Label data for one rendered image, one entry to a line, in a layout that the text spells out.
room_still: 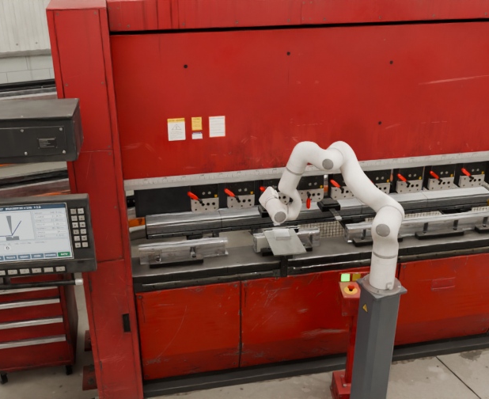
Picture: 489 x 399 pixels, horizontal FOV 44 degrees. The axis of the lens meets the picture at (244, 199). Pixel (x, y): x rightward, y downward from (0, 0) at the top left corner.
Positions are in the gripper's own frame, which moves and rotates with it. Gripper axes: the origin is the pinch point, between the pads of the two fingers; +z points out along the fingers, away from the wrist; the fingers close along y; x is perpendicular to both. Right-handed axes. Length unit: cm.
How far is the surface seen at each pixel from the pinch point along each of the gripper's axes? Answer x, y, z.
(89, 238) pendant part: -80, 44, -57
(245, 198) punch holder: -5.2, 10.1, 3.4
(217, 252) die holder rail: 2.0, 46.4, 5.4
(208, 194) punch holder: -24.2, 18.8, 3.8
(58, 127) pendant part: -114, 9, -54
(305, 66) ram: -22, -66, 4
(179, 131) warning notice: -57, -2, 4
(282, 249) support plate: 22.4, 19.3, -15.6
